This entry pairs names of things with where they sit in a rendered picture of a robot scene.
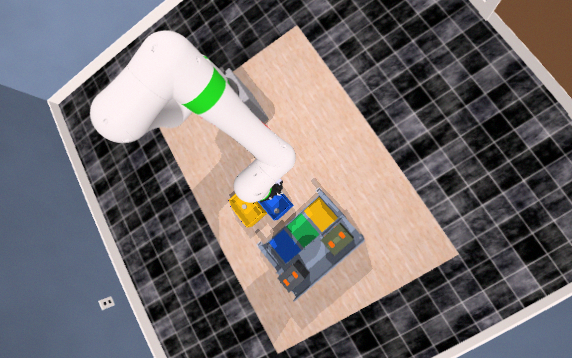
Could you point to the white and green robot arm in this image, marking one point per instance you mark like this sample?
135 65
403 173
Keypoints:
167 67

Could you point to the yellow bin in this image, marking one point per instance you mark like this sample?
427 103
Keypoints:
249 216

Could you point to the blue bin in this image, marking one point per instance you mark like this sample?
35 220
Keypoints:
277 202

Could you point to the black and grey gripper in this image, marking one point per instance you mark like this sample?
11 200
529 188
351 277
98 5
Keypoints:
279 188

